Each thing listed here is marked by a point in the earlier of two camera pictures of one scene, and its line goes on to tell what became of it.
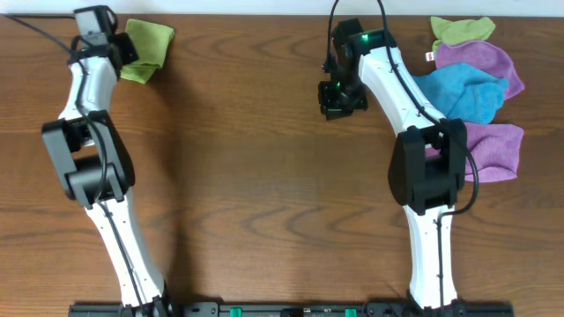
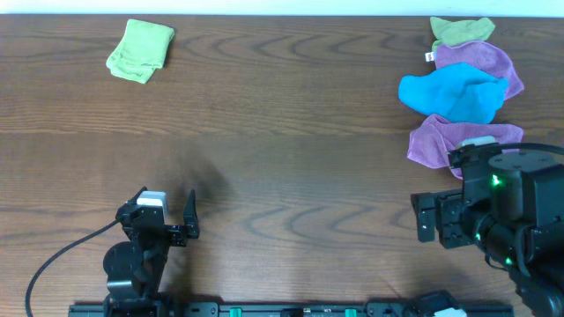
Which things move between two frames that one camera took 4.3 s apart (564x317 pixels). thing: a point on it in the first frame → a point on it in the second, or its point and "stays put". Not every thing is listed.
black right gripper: [340, 103] → [447, 220]
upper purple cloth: [486, 55] stays put
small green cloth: [454, 33] stays put
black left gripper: [124, 50] → [163, 229]
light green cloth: [152, 41] stays put
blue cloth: [461, 91] stays put
